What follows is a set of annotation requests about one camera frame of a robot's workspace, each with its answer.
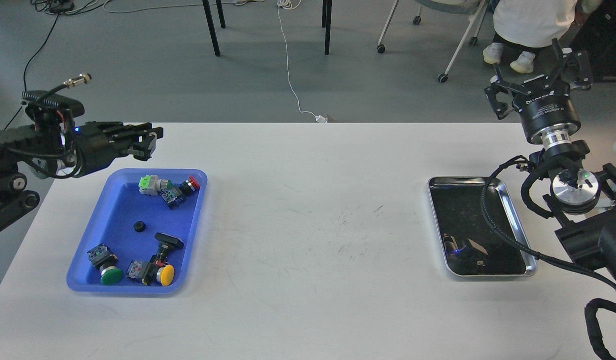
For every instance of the silver metal tray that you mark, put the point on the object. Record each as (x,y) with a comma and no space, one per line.
(471,248)

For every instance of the black table leg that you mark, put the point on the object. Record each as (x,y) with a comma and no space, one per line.
(210,23)
(326,24)

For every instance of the green mushroom push button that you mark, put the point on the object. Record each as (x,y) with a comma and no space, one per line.
(105,261)

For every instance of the green white push button switch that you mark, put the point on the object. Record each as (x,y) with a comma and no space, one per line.
(152,185)

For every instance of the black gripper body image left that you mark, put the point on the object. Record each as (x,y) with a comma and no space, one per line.
(95,146)

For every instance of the black square push button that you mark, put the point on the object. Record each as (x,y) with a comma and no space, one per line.
(166,244)

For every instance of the person in white top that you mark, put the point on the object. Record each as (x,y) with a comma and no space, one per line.
(530,27)

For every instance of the red push button switch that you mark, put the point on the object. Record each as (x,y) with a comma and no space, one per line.
(174,195)

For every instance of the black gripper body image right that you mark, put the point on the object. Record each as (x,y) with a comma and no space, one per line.
(547,111)

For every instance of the blue plastic tray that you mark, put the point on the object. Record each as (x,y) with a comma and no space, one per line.
(119,206)

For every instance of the black table leg right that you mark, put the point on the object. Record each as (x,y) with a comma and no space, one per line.
(326,24)

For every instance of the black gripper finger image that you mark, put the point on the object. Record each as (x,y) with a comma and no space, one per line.
(573,68)
(505,97)
(142,150)
(117,130)

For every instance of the black table leg left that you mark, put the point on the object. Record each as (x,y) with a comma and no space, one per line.
(210,23)

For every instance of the small black gear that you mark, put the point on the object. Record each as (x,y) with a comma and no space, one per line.
(139,226)

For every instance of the yellow push button switch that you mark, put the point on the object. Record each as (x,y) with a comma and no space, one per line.
(147,272)

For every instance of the white office chair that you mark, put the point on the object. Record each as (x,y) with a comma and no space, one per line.
(470,13)

